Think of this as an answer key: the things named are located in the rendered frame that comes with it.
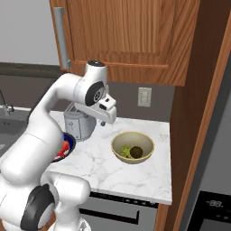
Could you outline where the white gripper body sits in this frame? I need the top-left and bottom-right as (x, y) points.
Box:
(77, 102), (117, 125)

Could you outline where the green broccoli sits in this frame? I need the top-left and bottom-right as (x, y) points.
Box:
(119, 144), (133, 159)

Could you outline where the cream bowl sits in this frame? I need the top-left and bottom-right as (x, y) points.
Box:
(111, 131), (155, 165)

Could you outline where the dark blue bowl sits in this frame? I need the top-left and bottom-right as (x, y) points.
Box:
(51, 132), (77, 163)

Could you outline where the dark brown avocado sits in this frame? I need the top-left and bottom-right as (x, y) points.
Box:
(129, 145), (144, 159)

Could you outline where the grey fridge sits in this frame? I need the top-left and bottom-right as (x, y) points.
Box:
(180, 64), (231, 231)

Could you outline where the silver toaster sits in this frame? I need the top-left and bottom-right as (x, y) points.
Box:
(63, 101), (97, 143)

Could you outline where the wooden cupboard door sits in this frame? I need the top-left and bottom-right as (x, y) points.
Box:
(49, 0), (201, 87)

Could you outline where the wooden side panel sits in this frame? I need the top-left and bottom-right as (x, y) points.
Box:
(154, 0), (231, 231)

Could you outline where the grey tap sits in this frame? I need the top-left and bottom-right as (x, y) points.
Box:
(0, 89), (15, 117)

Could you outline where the silver dishwasher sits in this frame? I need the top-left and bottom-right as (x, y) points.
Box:
(77, 191), (160, 231)

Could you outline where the white wall socket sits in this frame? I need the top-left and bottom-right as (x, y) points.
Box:
(137, 87), (152, 108)

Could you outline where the grey cupboard handle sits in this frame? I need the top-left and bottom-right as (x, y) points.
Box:
(53, 6), (72, 69)

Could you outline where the black dishwasher handle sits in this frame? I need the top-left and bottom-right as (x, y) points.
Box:
(79, 208), (140, 226)

